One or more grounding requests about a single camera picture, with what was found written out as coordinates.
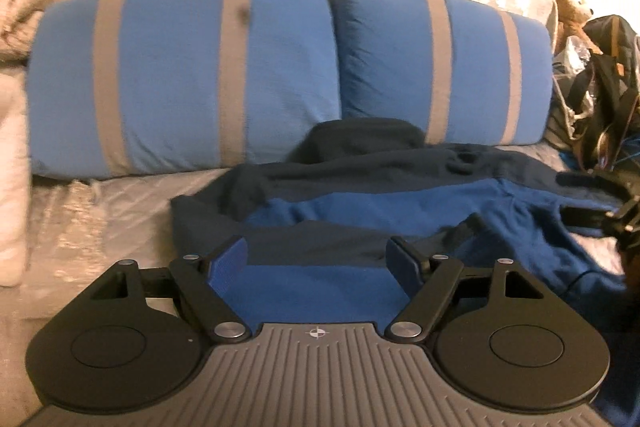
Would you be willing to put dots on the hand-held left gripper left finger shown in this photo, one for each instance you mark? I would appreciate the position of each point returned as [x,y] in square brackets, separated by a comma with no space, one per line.
[227,264]

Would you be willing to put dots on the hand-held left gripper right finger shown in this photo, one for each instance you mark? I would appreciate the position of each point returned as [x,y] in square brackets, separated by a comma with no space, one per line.
[405,262]

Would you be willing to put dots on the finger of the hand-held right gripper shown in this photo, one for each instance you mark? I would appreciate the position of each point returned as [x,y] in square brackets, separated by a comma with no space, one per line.
[585,183]
[585,216]

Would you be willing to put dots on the blue fleece jacket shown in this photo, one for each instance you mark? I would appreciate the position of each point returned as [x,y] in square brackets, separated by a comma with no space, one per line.
[360,207]

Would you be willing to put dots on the black bag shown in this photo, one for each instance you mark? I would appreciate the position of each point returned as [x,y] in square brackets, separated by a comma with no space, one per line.
[610,82]

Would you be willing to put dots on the grey lace-trimmed bedspread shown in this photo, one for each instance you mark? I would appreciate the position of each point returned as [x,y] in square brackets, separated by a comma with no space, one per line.
[100,217]

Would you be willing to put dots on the blue grey-striped pillow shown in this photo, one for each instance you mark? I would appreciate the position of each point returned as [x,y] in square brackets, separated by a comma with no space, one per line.
[165,77]
[470,67]

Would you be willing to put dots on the brown teddy bear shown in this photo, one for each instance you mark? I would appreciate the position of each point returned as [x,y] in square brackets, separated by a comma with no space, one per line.
[570,7]

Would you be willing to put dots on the white quilted comforter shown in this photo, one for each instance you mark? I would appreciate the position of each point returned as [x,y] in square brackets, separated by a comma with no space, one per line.
[12,182]

